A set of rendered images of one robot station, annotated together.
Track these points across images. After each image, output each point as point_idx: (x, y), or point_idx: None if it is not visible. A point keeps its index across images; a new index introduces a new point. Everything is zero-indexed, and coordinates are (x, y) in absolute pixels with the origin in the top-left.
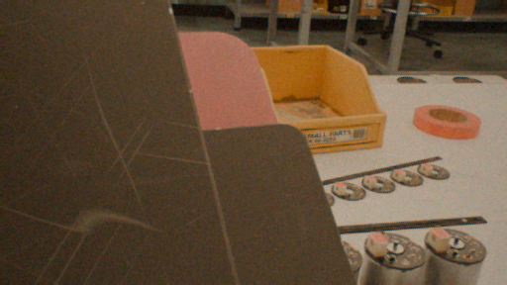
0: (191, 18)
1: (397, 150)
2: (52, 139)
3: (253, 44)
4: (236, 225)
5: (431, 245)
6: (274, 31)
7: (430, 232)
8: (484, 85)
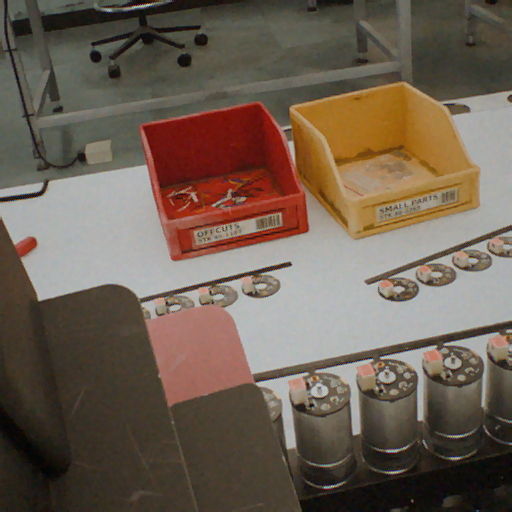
0: (248, 3)
1: (498, 209)
2: (116, 460)
3: (338, 26)
4: (219, 456)
5: (491, 355)
6: (363, 6)
7: (489, 341)
8: None
